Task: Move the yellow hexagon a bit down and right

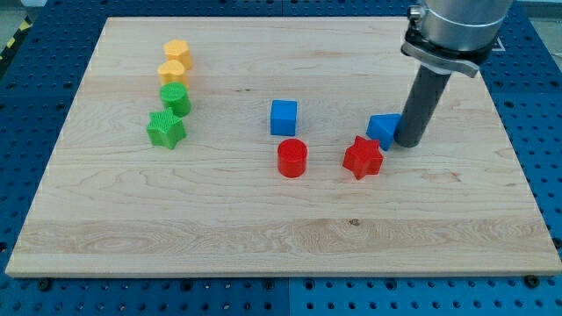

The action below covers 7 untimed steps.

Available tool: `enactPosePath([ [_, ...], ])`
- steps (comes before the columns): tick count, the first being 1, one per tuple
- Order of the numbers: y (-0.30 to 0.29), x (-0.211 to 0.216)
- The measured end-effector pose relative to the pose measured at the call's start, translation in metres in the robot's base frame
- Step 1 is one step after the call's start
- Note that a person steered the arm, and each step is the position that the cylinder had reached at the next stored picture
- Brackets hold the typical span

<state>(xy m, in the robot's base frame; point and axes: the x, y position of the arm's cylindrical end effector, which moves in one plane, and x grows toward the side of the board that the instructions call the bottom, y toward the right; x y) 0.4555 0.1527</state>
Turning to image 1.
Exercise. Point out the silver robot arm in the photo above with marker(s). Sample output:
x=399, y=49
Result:
x=450, y=36

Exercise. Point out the yellow hexagon block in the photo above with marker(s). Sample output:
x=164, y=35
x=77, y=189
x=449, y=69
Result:
x=178, y=50

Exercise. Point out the red cylinder block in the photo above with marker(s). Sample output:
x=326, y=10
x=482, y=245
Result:
x=291, y=158

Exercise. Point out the blue cube block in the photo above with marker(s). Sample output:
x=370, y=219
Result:
x=283, y=117

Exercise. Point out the red star block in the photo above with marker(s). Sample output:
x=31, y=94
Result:
x=363, y=158

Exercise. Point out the wooden board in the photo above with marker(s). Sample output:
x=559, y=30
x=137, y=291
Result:
x=111, y=204

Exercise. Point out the blue triangle block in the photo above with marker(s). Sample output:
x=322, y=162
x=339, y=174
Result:
x=382, y=127

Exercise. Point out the green star block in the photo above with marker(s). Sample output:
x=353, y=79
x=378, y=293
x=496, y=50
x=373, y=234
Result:
x=165, y=128

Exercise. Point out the green cylinder block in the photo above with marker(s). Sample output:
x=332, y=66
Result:
x=175, y=96

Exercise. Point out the yellow heart block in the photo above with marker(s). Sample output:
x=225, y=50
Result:
x=172, y=71

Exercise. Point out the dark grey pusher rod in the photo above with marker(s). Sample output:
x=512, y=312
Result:
x=419, y=108

